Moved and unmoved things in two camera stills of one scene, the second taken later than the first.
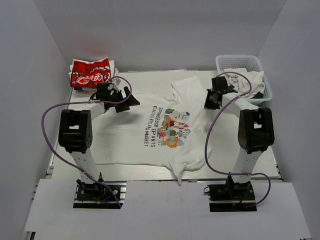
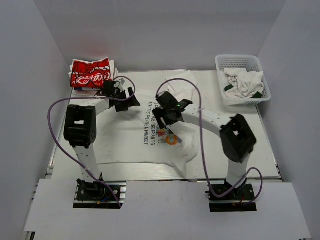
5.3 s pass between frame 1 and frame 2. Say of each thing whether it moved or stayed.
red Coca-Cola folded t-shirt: stayed
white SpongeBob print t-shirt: moved
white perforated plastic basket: stayed
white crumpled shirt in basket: stayed
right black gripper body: moved
